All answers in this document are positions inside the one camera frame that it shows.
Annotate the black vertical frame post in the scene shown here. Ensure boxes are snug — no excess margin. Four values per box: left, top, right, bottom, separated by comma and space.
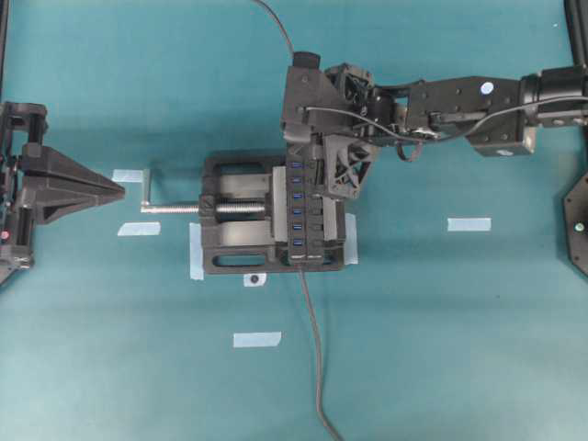
563, 0, 588, 65

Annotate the black USB hub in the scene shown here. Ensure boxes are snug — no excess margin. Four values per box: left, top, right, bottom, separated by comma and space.
286, 153, 324, 266

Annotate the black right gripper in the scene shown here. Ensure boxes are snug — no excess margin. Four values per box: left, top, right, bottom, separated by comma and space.
280, 51, 407, 200

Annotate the small taped black screw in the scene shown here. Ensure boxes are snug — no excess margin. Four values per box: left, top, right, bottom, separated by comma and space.
243, 273, 267, 288

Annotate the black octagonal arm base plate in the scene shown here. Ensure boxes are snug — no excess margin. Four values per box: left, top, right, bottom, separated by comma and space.
563, 174, 588, 276

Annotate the black bench vise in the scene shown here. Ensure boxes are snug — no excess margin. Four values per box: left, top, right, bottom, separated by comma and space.
198, 154, 345, 275

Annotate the black hub power cable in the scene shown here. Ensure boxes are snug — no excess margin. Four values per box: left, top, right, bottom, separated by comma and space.
296, 265, 345, 441

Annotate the black left frame post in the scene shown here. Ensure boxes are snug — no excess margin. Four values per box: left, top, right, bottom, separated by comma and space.
0, 0, 10, 92

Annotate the blue tape strip right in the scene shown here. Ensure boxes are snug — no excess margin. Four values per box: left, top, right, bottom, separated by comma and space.
447, 218, 492, 232

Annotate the blue tape strip bottom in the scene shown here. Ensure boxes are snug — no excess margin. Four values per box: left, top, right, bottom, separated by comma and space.
232, 332, 282, 348

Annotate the silver vise crank handle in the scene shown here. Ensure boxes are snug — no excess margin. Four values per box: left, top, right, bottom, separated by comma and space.
140, 169, 199, 215

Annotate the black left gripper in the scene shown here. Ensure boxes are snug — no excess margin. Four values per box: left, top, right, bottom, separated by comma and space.
1, 102, 125, 284

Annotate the black USB cable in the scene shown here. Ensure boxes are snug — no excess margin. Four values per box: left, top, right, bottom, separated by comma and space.
252, 0, 298, 59

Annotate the blue tape strip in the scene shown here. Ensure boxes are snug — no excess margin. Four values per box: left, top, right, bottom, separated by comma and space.
112, 169, 143, 183
118, 221, 161, 237
232, 332, 282, 348
447, 218, 492, 232

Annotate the blue tape strip upper left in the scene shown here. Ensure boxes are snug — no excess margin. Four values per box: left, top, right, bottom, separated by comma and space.
112, 169, 143, 183

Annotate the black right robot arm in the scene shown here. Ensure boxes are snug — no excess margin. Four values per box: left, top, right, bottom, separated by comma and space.
280, 51, 587, 200

